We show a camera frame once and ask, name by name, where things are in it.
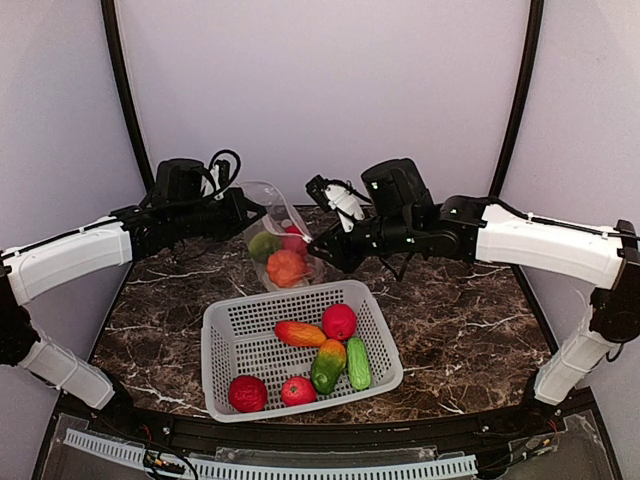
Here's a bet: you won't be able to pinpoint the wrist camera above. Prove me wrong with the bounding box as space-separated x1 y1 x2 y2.
305 175 371 233
204 159 231 200

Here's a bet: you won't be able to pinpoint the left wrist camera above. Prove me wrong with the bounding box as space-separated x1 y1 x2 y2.
204 159 231 200

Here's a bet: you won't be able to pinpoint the right black frame post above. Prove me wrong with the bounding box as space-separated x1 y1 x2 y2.
489 0 545 197

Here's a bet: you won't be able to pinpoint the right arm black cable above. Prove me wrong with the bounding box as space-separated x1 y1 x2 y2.
379 249 416 282

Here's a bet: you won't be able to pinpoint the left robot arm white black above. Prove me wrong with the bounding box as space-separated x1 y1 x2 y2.
1 149 266 410

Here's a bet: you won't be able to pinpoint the left black frame post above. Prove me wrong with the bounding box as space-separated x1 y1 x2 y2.
100 0 155 191

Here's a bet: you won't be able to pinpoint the electronics board wires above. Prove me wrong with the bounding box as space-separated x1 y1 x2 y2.
134 424 201 480
509 419 566 464

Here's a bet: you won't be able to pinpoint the clear zip top bag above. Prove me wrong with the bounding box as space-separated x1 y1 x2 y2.
239 181 325 291

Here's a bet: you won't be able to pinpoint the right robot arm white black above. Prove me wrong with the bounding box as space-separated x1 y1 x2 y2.
306 158 639 406

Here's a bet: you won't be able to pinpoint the right electronics board wires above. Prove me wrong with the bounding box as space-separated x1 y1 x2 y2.
509 419 566 464

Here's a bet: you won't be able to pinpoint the yellow lemon toy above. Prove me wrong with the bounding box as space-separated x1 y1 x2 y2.
248 231 283 264

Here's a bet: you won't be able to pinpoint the orange yellow mango toy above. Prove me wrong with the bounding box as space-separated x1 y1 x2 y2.
274 321 327 347

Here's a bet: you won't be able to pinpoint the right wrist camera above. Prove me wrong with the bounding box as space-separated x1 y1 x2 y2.
305 175 371 233

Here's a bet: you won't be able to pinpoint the red tomato fruit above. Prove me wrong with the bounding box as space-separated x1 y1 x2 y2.
281 376 317 407

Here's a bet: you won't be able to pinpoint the left electronics board wires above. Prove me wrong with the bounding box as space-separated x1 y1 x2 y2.
134 424 201 480

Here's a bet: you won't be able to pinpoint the red wrinkled fruit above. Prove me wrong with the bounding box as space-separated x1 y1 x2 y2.
322 304 357 341
228 375 268 413
282 225 308 258

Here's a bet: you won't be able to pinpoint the black frame post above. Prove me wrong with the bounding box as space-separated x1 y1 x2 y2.
100 0 155 191
489 0 545 197

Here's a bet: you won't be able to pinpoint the orange pumpkin toy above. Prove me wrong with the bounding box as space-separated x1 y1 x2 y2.
266 249 308 288

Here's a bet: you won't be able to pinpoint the green orange mango toy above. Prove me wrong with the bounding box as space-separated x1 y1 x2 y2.
311 339 347 395

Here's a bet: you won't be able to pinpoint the red wrinkled fruit front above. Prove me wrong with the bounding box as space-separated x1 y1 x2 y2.
228 375 268 413

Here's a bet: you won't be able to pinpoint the white perforated plastic basket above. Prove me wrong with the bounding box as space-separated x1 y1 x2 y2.
201 280 403 423

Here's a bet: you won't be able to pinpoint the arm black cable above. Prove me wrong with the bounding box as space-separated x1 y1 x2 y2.
379 249 416 282
199 148 242 201

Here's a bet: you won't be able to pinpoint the black front rail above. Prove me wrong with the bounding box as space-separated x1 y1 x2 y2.
59 387 601 469

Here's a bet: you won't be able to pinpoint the green bitter gourd toy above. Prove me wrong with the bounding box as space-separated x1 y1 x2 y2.
347 337 373 391

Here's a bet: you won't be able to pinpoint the white slotted cable duct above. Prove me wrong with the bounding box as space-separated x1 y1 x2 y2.
64 428 478 479

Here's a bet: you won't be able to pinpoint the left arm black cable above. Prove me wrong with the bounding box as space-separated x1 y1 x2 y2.
199 148 242 201

